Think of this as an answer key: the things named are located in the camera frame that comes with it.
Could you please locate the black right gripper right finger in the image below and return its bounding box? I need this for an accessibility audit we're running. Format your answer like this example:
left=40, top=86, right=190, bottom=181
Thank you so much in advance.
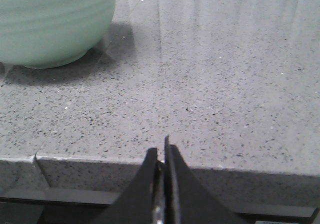
left=164, top=136, right=237, bottom=224

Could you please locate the white curtain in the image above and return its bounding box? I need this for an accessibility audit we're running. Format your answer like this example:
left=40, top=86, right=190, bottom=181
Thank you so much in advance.
left=128, top=0, right=320, bottom=29

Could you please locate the green ribbed bowl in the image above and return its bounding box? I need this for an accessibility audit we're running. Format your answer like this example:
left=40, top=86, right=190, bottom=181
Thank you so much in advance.
left=0, top=0, right=116, bottom=69

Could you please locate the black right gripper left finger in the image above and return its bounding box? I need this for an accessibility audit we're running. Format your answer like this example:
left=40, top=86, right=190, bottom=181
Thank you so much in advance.
left=91, top=148, right=158, bottom=224

